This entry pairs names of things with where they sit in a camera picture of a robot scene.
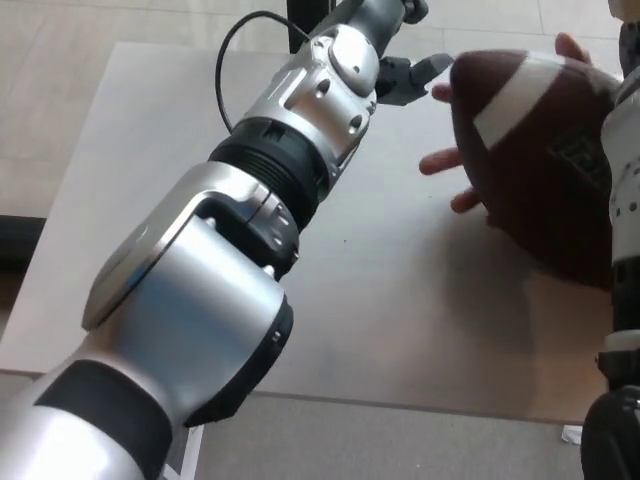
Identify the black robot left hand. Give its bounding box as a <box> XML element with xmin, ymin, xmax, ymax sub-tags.
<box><xmin>349</xmin><ymin>0</ymin><xmax>456</xmax><ymax>106</ymax></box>

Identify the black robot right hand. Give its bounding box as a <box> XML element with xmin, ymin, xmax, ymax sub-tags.
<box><xmin>607</xmin><ymin>0</ymin><xmax>640</xmax><ymax>81</ymax></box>

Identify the person bare hand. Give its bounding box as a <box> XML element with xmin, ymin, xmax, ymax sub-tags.
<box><xmin>418</xmin><ymin>32</ymin><xmax>596</xmax><ymax>229</ymax></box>

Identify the brown Franklin football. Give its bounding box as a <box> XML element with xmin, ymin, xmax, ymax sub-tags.
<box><xmin>448</xmin><ymin>48</ymin><xmax>621</xmax><ymax>291</ymax></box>

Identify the black window frame post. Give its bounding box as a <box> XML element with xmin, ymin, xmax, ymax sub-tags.
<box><xmin>285</xmin><ymin>0</ymin><xmax>341</xmax><ymax>54</ymax></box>

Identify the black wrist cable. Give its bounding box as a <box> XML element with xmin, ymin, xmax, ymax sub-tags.
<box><xmin>215</xmin><ymin>12</ymin><xmax>314</xmax><ymax>134</ymax></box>

